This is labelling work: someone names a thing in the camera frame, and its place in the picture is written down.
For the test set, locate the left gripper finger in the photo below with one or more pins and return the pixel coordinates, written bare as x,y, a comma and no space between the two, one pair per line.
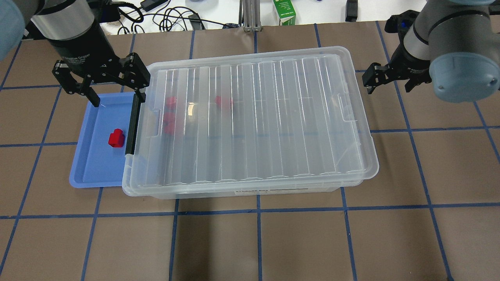
90,94
140,95

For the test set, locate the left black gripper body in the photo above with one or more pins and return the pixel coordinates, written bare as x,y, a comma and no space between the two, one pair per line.
83,51

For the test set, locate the clear plastic box lid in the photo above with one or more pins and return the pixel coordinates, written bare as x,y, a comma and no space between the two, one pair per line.
254,121

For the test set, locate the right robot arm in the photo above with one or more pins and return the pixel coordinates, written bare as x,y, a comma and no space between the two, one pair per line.
450,44

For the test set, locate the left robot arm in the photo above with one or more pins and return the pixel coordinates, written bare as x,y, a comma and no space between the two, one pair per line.
73,30

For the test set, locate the clear plastic storage box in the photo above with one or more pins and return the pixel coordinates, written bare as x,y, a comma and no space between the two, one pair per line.
156,187

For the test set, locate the red block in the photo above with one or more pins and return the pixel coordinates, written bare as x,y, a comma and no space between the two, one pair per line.
225,104
169,120
171,103
116,138

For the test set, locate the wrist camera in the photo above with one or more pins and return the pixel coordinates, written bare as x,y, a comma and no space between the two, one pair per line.
401,22
104,10

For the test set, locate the black box latch handle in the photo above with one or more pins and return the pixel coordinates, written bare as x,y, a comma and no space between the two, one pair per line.
133,126

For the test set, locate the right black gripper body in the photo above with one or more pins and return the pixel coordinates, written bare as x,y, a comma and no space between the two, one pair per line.
410,66

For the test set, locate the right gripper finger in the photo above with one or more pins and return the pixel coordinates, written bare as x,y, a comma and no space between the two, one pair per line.
411,84
371,86

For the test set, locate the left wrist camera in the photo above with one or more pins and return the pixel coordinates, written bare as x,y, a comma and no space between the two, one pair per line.
104,10

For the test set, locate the blue plastic tray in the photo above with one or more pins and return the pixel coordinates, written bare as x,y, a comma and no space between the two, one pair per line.
96,163

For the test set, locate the green white carton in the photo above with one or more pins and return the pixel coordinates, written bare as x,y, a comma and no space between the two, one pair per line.
284,12

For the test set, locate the aluminium frame post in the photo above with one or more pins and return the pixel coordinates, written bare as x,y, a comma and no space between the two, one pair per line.
250,15

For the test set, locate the black power adapter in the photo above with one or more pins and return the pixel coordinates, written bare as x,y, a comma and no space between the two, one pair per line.
196,22

